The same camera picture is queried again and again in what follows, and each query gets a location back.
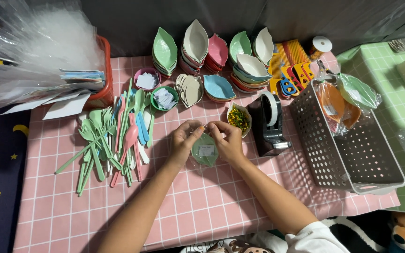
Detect leaf dish stack, small mint top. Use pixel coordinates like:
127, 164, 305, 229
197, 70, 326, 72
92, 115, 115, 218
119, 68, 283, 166
229, 30, 252, 66

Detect heap of green gold twist ties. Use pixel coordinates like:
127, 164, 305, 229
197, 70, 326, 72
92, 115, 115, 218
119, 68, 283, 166
228, 106, 250, 133

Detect stack of white paper cards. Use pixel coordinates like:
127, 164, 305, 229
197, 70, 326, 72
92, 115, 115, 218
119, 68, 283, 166
0, 68, 106, 121

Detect leaf dish stack, mint upright top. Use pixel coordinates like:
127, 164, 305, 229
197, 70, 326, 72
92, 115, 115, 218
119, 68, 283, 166
152, 27, 178, 79

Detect small green round bowl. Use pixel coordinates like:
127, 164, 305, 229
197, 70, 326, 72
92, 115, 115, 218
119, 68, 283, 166
150, 86, 179, 112

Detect person's left hand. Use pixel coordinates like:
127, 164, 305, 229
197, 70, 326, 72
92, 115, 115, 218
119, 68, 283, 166
168, 120, 205, 170

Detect row of coloured plastic combs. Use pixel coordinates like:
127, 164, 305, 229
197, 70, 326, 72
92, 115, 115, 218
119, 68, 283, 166
268, 39, 315, 99

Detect leaf dish stack, white flat top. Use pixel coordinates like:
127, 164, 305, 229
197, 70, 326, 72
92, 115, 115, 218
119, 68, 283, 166
230, 53, 273, 94

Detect leaf dish stack, blue top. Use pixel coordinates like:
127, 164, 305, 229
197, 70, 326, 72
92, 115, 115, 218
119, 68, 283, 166
203, 74, 237, 103

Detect green checked tablecloth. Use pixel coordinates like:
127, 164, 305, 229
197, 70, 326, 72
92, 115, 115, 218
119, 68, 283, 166
335, 39, 405, 214

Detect pink checked tablecloth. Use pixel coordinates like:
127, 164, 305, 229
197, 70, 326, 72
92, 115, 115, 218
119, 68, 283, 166
13, 52, 401, 253

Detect stack of beige leaf dishes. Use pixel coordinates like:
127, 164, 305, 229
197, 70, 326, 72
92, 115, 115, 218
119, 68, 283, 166
175, 73, 204, 108

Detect heap of clear cellophane bags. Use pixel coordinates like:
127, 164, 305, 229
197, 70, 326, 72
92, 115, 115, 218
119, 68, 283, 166
0, 0, 107, 110

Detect leaf dish stack, beige upright top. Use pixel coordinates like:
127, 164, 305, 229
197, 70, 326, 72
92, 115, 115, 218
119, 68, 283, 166
179, 19, 209, 75

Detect clear tape roll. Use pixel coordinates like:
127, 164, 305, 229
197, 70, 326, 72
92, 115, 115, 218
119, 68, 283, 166
260, 91, 282, 127

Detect grey backdrop cloth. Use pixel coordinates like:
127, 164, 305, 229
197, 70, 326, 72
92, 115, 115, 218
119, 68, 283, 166
23, 0, 405, 58

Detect white leaf dish with ties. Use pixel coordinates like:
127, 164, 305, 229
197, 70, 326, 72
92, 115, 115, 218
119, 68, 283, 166
227, 101, 252, 138

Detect black and white plush cloth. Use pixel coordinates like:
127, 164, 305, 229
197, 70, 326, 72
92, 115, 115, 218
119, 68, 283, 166
321, 210, 394, 253

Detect wrapped orange leaf dish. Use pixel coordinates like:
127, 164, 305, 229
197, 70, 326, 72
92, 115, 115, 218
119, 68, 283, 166
341, 103, 363, 130
316, 79, 346, 124

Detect person's right hand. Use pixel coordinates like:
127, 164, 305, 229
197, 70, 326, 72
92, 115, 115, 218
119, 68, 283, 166
207, 121, 248, 166

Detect clear plastic packet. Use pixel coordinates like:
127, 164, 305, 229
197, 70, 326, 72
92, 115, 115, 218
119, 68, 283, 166
387, 37, 405, 53

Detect white paper slips in green bowl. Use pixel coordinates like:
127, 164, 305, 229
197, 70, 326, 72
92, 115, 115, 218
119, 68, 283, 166
153, 88, 177, 110

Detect pile of pastel plastic cutlery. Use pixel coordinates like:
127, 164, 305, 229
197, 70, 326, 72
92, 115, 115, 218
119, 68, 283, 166
55, 78, 158, 197

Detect cartoon print cloth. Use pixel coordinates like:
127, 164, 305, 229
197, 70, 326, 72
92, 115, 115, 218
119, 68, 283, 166
180, 236, 287, 253

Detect white paper slips in pink bowl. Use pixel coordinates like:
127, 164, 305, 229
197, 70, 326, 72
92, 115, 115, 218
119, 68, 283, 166
136, 72, 158, 90

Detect small pink round bowl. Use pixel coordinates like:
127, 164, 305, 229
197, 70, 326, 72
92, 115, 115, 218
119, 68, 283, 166
133, 67, 162, 92

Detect leaf dish stack, pink top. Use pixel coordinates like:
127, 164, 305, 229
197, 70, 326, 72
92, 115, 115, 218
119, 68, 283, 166
204, 33, 229, 74

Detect red plastic basket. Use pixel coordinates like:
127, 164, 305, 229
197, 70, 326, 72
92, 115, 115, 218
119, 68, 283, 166
82, 34, 115, 110

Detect leaf dish stack, white upright top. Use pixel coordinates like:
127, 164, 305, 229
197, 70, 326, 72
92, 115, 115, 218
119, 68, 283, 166
252, 27, 275, 67

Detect green leaf dish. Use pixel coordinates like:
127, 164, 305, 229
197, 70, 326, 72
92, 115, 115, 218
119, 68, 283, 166
191, 121, 221, 168
335, 72, 383, 111

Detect wrapped green leaf dish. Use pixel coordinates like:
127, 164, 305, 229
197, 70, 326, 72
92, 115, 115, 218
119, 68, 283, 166
335, 72, 383, 111

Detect gold ribbon spool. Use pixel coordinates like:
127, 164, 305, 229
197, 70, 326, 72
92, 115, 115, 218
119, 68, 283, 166
307, 35, 333, 61

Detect black tape dispenser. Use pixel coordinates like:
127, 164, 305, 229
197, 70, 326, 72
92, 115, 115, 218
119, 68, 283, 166
246, 92, 293, 157

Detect white perforated plastic basket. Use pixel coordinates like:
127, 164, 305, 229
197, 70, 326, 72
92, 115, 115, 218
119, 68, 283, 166
289, 79, 405, 196

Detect person's white sleeve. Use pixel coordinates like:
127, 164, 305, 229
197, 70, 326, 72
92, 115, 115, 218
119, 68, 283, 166
284, 221, 351, 253

